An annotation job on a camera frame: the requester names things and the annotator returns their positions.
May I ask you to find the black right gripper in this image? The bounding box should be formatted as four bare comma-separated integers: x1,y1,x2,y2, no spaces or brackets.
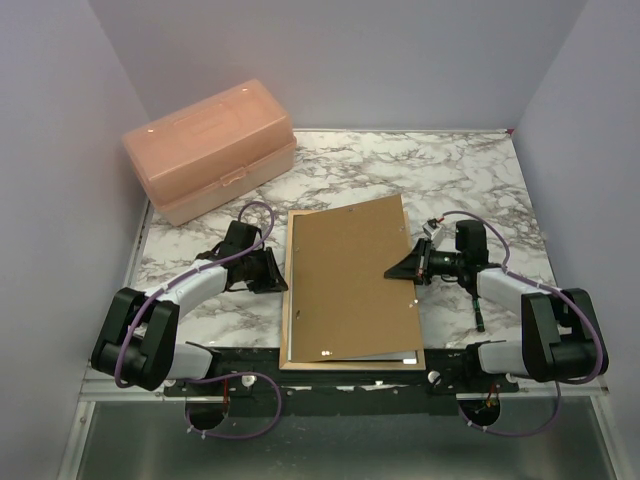
385,237,465,287

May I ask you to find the brown backing board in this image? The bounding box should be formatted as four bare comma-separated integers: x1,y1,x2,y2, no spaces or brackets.
288,194,424,362

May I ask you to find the blue wooden picture frame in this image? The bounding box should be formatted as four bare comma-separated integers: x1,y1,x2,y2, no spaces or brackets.
279,210,426,372

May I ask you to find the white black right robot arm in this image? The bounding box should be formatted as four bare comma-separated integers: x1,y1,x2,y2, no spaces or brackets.
384,216,609,392

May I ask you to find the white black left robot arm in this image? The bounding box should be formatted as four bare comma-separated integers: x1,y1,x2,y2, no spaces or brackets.
90,220,288,395

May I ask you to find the green black screwdriver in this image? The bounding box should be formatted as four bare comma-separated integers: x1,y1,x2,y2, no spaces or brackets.
472,295,485,333

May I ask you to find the pink plastic storage box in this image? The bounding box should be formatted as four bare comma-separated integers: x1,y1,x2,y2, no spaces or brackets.
122,80,297,226

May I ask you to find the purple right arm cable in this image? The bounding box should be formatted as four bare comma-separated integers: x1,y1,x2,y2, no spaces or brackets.
439,209,604,439

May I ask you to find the aluminium front rail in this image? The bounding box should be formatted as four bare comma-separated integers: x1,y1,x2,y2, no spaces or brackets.
79,369,165,402

